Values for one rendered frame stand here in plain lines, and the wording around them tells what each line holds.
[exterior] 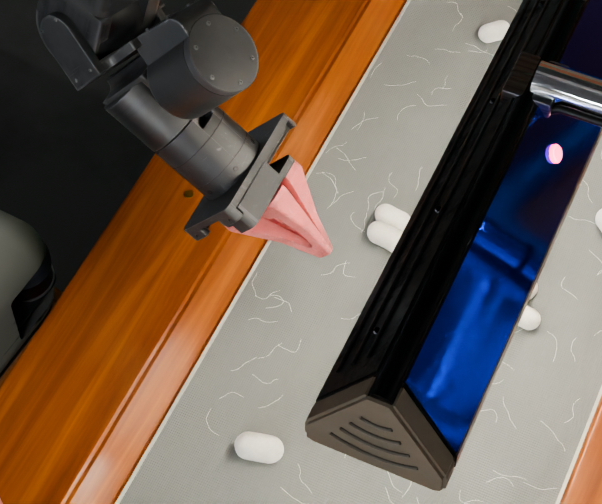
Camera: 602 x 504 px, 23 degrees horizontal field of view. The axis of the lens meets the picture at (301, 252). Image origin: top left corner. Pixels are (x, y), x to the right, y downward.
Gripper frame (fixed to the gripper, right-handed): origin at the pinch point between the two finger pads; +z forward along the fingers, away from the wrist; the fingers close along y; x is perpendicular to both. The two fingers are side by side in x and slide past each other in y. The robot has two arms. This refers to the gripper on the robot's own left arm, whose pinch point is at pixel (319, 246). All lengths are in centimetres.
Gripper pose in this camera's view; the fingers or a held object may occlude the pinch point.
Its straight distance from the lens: 112.4
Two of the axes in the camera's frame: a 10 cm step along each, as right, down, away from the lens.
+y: 4.1, -7.4, 5.3
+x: -5.7, 2.5, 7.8
